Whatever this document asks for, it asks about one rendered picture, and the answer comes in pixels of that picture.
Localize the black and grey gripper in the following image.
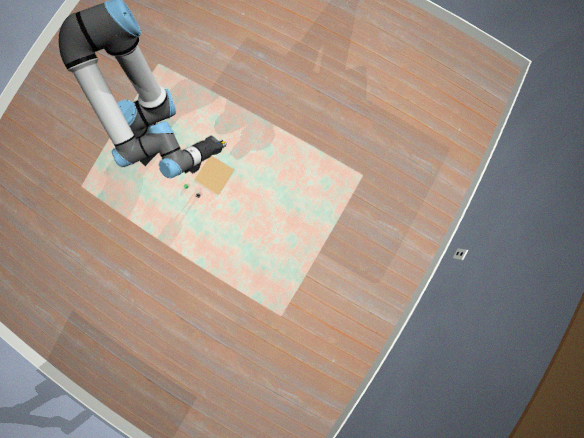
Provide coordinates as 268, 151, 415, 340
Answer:
184, 135, 227, 174

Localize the tan flat mat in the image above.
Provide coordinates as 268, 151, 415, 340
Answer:
195, 156, 234, 195

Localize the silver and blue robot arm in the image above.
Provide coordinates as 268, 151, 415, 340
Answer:
59, 0, 194, 178

